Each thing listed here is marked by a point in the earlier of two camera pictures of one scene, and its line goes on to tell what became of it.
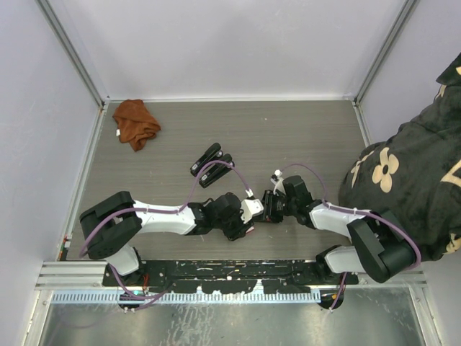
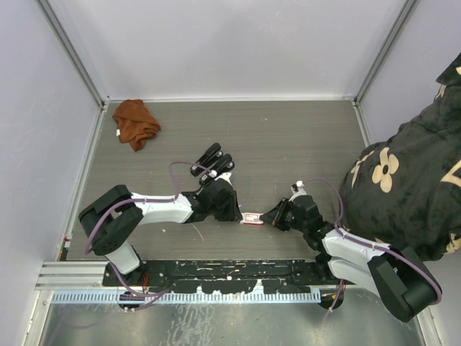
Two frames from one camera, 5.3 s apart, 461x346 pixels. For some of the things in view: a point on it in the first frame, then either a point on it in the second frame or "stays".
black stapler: x=217 y=172 stays
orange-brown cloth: x=135 y=123 stays
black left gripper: x=240 y=229 → x=233 y=213
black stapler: x=212 y=153 stays
